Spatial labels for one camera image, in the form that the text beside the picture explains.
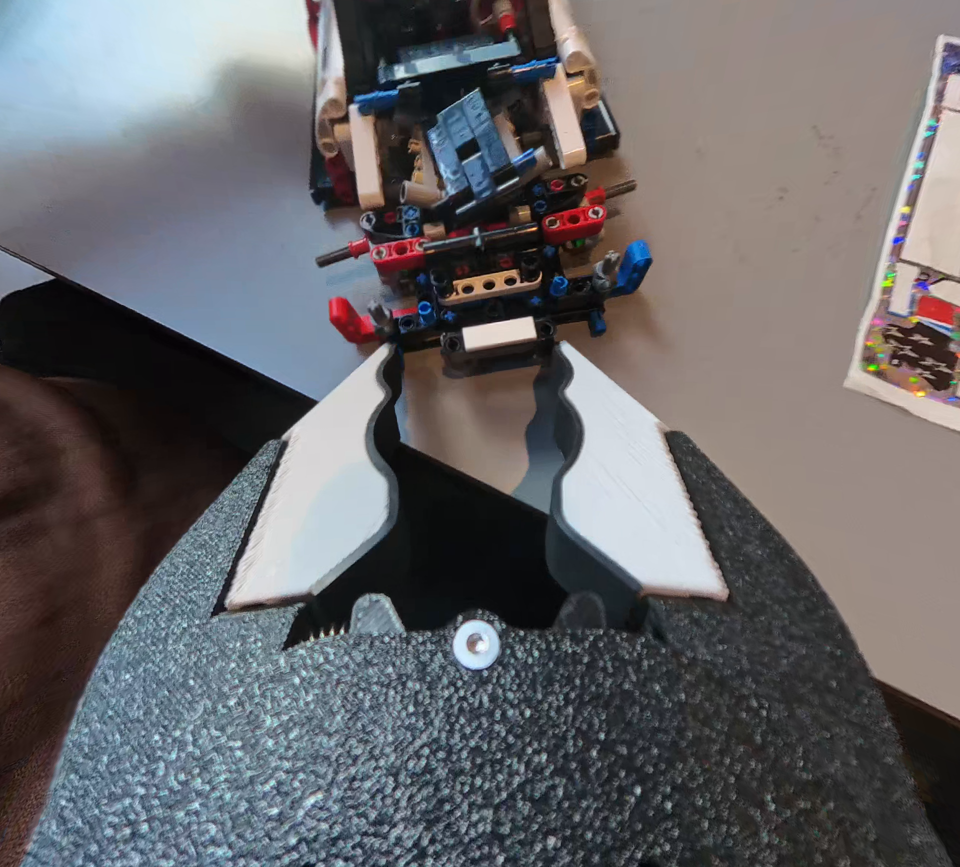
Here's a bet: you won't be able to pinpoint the black axle red bush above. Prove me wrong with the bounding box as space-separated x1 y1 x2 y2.
315 242 391 270

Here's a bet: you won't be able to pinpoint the holographic sticker sheet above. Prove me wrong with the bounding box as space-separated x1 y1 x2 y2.
842 34 960 433

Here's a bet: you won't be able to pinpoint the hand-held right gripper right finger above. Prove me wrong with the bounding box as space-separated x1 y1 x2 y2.
516 342 730 632

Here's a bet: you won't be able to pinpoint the person's brown sweater torso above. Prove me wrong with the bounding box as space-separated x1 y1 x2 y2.
0 364 316 808

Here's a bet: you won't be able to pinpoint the toy car chassis parts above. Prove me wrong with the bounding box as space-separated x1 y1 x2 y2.
315 177 654 378

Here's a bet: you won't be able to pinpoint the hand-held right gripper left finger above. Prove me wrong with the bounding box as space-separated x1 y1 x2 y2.
225 343 406 613

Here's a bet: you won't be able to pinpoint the light grey desk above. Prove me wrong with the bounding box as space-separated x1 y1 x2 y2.
0 0 960 720

